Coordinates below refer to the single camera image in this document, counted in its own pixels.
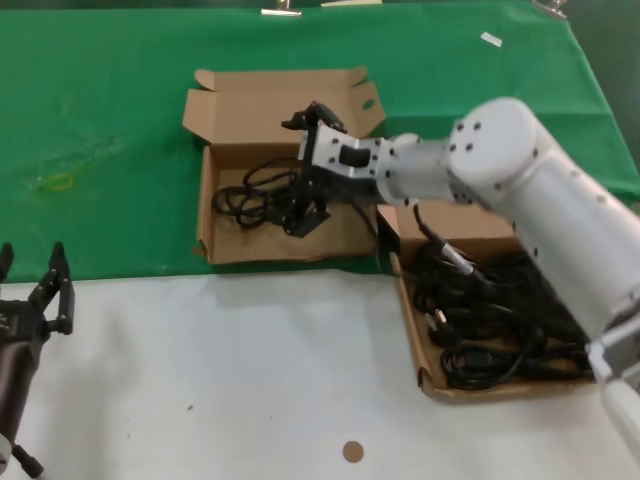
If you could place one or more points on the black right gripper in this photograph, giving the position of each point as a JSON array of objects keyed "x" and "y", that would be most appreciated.
[{"x": 312, "y": 187}]

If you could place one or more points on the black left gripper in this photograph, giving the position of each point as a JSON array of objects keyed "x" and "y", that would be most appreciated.
[{"x": 20, "y": 322}]

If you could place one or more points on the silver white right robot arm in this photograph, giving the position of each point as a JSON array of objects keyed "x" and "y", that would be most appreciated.
[{"x": 500, "y": 150}]

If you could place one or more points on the brown cardboard box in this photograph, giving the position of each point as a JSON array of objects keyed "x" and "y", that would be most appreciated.
[
  {"x": 425, "y": 360},
  {"x": 260, "y": 100}
]

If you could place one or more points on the beige paper sheet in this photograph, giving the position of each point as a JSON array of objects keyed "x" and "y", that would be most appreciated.
[{"x": 350, "y": 3}]

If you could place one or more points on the green table cloth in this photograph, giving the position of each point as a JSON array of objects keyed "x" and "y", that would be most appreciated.
[{"x": 100, "y": 100}]

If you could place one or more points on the round cardboard disc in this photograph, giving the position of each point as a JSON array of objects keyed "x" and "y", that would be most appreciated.
[{"x": 352, "y": 452}]

